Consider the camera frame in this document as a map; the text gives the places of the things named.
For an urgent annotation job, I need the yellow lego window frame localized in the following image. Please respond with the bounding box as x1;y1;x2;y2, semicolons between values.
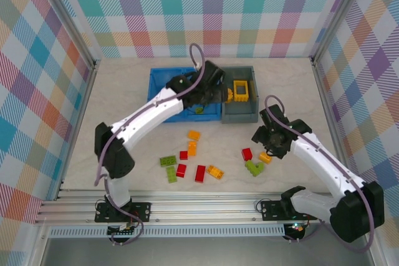
233;80;252;103

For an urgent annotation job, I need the grey plastic bin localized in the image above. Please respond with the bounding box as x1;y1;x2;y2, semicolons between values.
220;65;259;124

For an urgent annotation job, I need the blue two-compartment plastic bin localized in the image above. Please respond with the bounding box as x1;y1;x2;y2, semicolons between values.
147;67;223;123

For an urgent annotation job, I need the small controller board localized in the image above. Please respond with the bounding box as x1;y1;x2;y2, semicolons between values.
107;224;138;237
286;222;305;234

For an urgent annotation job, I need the grey metal panel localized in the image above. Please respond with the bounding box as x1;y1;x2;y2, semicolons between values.
40;236;375;266

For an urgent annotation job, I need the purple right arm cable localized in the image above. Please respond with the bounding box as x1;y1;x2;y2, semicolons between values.
264;95;375;254

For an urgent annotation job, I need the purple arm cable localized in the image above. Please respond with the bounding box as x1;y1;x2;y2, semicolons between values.
264;95;375;254
94;43;207;247

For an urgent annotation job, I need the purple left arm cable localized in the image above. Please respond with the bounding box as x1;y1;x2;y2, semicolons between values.
94;43;207;247

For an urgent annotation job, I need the aluminium side rail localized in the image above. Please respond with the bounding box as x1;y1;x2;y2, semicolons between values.
55;60;101;200
310;59;358;197

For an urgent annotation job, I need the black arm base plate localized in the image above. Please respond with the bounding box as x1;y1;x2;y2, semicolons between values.
260;199;319;222
95;202;152;223

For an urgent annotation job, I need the aluminium mounting rail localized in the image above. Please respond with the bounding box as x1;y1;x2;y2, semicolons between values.
34;189;380;225

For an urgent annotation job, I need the slotted grey cable duct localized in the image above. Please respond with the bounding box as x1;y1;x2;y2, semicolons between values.
48;227;286;239

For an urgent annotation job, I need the aluminium frame post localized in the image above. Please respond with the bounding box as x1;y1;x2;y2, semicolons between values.
33;0;102;69
310;0;377;63

